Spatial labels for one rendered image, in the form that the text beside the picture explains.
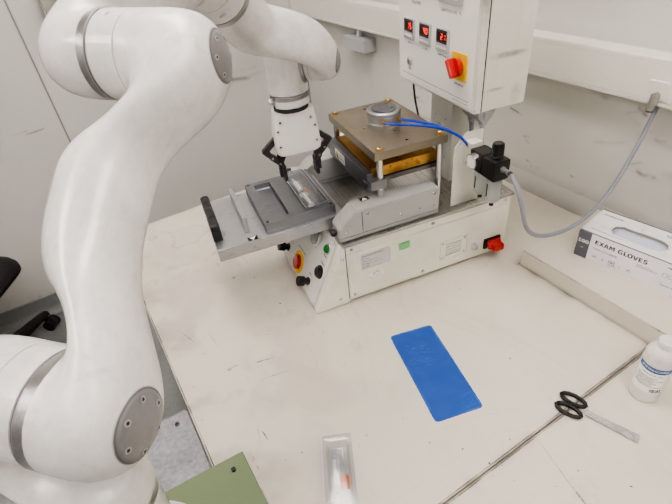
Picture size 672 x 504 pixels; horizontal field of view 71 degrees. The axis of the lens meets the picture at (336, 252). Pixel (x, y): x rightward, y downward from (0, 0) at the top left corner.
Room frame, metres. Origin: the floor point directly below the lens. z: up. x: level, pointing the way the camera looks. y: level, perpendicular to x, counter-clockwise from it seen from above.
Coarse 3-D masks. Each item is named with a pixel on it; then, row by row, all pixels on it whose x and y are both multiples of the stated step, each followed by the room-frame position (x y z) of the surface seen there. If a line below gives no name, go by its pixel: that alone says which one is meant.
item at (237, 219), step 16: (224, 208) 0.99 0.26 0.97; (240, 208) 0.91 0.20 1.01; (336, 208) 0.93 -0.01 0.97; (208, 224) 0.92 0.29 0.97; (224, 224) 0.92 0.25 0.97; (240, 224) 0.91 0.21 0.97; (256, 224) 0.90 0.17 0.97; (304, 224) 0.88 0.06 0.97; (320, 224) 0.88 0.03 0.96; (224, 240) 0.85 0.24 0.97; (240, 240) 0.84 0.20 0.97; (256, 240) 0.84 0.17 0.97; (272, 240) 0.85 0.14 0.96; (288, 240) 0.86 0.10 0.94; (224, 256) 0.82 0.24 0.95
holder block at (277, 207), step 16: (256, 192) 1.00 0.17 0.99; (272, 192) 1.02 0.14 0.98; (288, 192) 0.98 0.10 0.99; (256, 208) 0.93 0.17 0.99; (272, 208) 0.94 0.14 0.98; (288, 208) 0.91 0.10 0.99; (304, 208) 0.90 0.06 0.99; (320, 208) 0.90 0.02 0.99; (272, 224) 0.86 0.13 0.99; (288, 224) 0.87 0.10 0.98
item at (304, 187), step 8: (288, 176) 1.05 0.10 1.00; (296, 176) 1.04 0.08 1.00; (304, 176) 1.04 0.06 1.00; (296, 184) 1.00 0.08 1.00; (304, 184) 1.00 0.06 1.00; (312, 184) 0.99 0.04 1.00; (296, 192) 0.96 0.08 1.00; (304, 192) 0.96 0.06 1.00; (312, 192) 0.95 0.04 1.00; (320, 192) 0.95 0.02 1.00; (304, 200) 0.92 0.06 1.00; (312, 200) 0.92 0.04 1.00; (320, 200) 0.91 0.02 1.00
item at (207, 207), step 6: (204, 198) 0.98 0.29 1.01; (204, 204) 0.95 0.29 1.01; (210, 204) 0.95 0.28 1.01; (204, 210) 0.92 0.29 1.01; (210, 210) 0.92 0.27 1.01; (210, 216) 0.89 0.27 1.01; (210, 222) 0.87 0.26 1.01; (216, 222) 0.86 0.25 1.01; (210, 228) 0.85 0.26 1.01; (216, 228) 0.85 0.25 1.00; (216, 234) 0.85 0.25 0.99; (216, 240) 0.85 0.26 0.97
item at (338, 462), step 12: (324, 444) 0.46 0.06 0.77; (336, 444) 0.46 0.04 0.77; (348, 444) 0.46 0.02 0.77; (324, 456) 0.44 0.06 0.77; (336, 456) 0.44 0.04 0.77; (348, 456) 0.43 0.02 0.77; (324, 468) 0.42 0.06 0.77; (336, 468) 0.42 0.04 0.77; (348, 468) 0.41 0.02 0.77; (324, 480) 0.40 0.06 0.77; (336, 480) 0.39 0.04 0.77; (348, 480) 0.39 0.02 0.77; (336, 492) 0.37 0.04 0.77; (348, 492) 0.37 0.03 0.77
